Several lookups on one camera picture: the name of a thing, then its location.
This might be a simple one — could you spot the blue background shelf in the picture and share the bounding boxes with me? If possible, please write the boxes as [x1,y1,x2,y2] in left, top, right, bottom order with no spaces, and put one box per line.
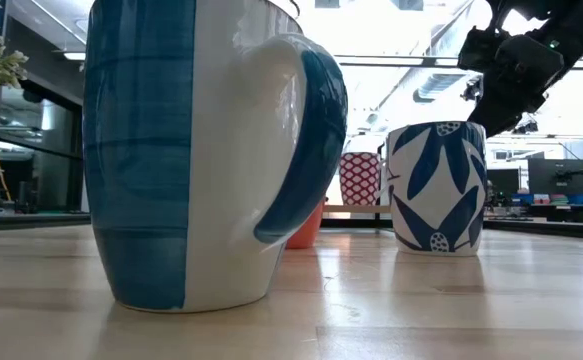
[513,193,583,206]

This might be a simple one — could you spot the white mug blue leaf print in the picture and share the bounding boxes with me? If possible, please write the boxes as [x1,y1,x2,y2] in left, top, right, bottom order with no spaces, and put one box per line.
[385,120,487,257]

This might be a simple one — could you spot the blue and white striped mug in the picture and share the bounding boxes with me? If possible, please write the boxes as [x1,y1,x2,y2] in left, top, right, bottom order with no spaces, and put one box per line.
[82,0,349,314]

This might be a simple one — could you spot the long ceiling light bar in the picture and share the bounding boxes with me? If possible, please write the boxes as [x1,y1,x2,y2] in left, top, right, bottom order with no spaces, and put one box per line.
[63,51,583,70]

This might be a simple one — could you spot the black wire wooden mug rack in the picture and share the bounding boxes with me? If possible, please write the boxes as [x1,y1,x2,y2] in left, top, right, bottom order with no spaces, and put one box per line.
[323,142,392,222]

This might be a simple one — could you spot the black aluminium rig frame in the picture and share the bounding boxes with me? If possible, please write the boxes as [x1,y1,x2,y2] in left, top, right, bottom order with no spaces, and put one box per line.
[0,212,583,241]

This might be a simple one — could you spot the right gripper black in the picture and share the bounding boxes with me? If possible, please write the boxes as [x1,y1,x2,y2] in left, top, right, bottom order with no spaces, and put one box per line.
[458,28,566,139]

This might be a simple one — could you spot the red white lattice pattern mug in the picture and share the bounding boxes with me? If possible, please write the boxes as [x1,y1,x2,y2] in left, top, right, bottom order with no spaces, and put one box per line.
[338,151,388,207]

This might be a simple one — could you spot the black ceiling spotlight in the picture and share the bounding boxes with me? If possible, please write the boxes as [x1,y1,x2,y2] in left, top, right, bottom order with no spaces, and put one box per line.
[513,119,540,135]
[461,77,483,102]

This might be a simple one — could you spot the silver ventilation duct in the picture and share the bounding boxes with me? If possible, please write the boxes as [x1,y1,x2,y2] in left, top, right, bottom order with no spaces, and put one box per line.
[378,0,477,109]

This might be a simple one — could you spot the black background metal frame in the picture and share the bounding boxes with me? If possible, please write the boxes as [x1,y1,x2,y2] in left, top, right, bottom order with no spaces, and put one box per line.
[485,132,583,221]

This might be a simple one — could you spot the orange mug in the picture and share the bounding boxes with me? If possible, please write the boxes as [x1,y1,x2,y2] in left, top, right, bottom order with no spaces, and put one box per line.
[284,197,328,250]

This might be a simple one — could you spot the black background monitor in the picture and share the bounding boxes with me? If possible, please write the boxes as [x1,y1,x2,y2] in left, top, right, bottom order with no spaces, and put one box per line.
[528,158,583,196]
[486,168,521,197]

